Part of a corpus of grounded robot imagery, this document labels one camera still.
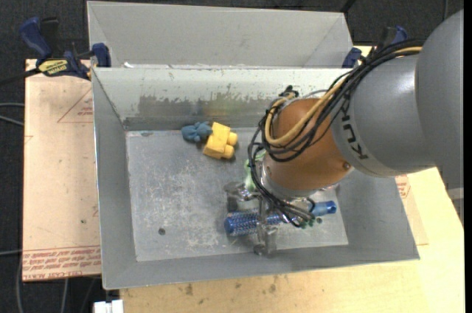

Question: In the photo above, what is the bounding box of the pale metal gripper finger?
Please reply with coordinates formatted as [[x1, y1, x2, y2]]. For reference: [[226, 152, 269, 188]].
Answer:
[[223, 181, 261, 212], [253, 222, 279, 258]]

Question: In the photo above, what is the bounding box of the light green toy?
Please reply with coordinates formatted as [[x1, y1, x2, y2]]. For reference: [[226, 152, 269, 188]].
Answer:
[[243, 151, 267, 193]]

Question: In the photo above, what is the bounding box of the grey metal bin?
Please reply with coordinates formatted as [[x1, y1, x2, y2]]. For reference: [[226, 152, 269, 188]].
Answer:
[[86, 0, 421, 290]]

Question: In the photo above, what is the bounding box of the blue hairbrush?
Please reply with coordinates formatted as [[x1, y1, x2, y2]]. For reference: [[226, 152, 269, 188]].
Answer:
[[223, 200, 338, 238]]

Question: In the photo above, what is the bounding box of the brown cardboard board, red print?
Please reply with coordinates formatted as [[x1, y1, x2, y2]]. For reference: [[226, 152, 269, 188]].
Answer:
[[21, 58, 431, 283]]

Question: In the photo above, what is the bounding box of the yellow toy block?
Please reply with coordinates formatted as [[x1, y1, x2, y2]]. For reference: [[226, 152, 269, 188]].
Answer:
[[202, 122, 239, 161]]

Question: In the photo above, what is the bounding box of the blue toy figure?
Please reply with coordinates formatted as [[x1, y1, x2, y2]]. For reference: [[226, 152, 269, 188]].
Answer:
[[181, 121, 213, 144]]

